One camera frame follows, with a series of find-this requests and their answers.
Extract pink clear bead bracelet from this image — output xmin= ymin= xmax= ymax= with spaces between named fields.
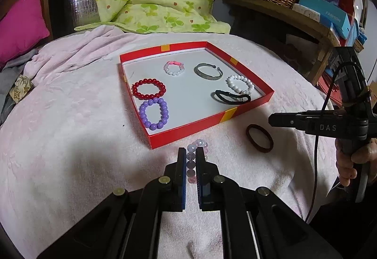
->
xmin=186 ymin=138 xmax=210 ymax=185

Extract dark maroon hair band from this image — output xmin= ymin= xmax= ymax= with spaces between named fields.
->
xmin=245 ymin=124 xmax=274 ymax=153

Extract red bead bracelet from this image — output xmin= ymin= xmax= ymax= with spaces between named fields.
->
xmin=131 ymin=78 xmax=168 ymax=102

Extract white bead bracelet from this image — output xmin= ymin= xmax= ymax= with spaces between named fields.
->
xmin=225 ymin=74 xmax=256 ymax=97

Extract silver metal bangle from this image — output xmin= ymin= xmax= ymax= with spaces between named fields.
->
xmin=194 ymin=62 xmax=224 ymax=81

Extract pearl bracelet with pink bow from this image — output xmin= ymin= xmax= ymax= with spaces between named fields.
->
xmin=164 ymin=60 xmax=186 ymax=77

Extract person's right hand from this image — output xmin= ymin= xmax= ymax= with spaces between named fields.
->
xmin=335 ymin=138 xmax=377 ymax=187

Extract wooden shelf table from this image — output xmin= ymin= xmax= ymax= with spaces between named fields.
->
xmin=224 ymin=0 xmax=340 ymax=86

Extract red shallow tray box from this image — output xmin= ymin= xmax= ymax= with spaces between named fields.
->
xmin=119 ymin=41 xmax=274 ymax=148

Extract light pink fleece blanket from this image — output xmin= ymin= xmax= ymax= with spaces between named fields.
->
xmin=1 ymin=34 xmax=337 ymax=258

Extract blue fashion box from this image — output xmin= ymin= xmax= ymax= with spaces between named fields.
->
xmin=299 ymin=0 xmax=351 ymax=39

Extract small patterned fabric pouch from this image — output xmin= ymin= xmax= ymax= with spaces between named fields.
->
xmin=9 ymin=74 xmax=34 ymax=104

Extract grey bed sheet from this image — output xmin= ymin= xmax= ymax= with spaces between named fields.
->
xmin=0 ymin=48 xmax=38 ymax=124

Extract magenta pillow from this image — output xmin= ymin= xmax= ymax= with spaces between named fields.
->
xmin=0 ymin=0 xmax=50 ymax=67

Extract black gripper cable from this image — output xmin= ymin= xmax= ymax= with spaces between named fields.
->
xmin=304 ymin=61 xmax=354 ymax=224

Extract purple bead bracelet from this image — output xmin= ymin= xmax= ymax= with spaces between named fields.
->
xmin=138 ymin=97 xmax=170 ymax=132

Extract black hair tie with ring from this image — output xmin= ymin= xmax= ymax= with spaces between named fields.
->
xmin=210 ymin=89 xmax=252 ymax=105

